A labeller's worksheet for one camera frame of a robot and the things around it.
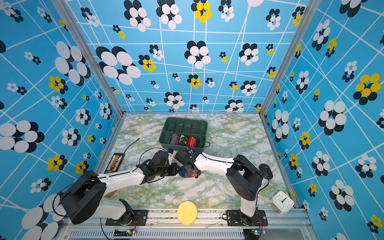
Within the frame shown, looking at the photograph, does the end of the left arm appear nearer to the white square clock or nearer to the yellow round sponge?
the yellow round sponge

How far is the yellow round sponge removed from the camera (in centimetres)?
72

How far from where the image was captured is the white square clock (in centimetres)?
75

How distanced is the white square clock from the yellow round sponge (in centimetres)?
41

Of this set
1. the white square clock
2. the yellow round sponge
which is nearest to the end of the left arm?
the yellow round sponge
